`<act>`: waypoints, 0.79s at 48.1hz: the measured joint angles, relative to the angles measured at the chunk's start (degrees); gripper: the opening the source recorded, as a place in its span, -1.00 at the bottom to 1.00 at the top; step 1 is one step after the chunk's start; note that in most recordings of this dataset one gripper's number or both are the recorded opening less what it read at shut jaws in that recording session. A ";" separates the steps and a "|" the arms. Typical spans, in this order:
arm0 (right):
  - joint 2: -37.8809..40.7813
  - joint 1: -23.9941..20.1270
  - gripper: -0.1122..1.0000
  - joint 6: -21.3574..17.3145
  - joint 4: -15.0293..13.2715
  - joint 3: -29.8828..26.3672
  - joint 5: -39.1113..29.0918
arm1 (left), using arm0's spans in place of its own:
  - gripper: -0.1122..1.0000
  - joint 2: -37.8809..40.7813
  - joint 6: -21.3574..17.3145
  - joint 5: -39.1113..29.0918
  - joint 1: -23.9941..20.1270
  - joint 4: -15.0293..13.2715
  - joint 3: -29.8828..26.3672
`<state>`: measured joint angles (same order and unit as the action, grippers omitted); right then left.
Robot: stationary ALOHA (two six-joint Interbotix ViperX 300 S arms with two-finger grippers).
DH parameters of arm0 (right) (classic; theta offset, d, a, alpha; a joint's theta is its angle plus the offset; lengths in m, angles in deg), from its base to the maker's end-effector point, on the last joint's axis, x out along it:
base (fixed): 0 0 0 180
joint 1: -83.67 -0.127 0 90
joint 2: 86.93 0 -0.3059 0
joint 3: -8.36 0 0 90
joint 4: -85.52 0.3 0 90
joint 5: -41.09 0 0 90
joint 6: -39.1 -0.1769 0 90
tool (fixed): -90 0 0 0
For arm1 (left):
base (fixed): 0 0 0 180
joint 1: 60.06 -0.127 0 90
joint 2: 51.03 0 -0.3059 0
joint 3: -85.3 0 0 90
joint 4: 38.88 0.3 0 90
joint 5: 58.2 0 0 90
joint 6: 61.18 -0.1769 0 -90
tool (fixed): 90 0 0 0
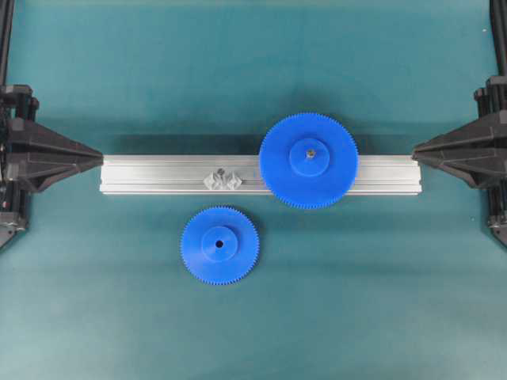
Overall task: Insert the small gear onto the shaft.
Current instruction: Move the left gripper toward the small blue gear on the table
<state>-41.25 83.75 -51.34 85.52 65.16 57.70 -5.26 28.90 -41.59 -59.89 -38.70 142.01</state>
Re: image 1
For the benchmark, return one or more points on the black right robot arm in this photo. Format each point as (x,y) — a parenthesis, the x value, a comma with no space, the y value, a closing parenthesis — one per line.
(492,98)

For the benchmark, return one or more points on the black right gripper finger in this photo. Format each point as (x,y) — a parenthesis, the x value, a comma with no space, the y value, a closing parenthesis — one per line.
(468,152)

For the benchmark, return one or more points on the black right frame post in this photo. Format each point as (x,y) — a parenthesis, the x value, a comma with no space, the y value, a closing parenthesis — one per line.
(498,27)

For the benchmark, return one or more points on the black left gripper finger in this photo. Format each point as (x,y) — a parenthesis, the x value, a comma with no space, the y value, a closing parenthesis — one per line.
(38,157)

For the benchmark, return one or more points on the small blue gear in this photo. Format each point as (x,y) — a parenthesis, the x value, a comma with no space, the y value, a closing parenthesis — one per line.
(219,245)

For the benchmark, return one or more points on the black frame post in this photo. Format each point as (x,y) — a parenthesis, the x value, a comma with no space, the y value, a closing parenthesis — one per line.
(498,27)
(6,20)

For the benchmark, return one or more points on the aluminium extrusion rail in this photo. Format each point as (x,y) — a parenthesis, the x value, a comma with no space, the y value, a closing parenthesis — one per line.
(378,175)

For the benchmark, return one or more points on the black left frame post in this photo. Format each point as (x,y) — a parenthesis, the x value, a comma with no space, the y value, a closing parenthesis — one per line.
(6,20)

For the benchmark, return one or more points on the large blue gear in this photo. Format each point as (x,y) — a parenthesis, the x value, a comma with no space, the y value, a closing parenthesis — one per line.
(302,182)

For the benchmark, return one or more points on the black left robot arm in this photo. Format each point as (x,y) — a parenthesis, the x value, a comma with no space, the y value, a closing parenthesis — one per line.
(17,101)

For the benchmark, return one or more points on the clear shaft mount bracket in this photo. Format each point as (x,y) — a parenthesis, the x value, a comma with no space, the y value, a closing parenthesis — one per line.
(221,180)

